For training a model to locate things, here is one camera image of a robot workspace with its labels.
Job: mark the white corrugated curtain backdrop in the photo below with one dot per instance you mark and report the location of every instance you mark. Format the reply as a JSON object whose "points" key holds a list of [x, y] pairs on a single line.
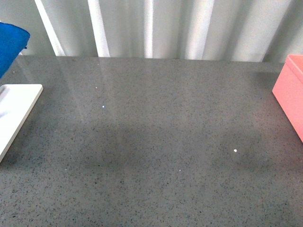
{"points": [[231, 30]]}

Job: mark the white rectangular tray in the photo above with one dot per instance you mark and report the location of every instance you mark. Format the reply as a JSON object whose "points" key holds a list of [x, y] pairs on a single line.
{"points": [[16, 103]]}

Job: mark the blue microfiber cloth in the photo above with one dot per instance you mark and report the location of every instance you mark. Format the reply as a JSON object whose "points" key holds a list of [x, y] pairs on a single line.
{"points": [[13, 40]]}

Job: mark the pink plastic box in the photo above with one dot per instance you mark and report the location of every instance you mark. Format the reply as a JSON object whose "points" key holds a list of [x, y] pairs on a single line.
{"points": [[288, 90]]}

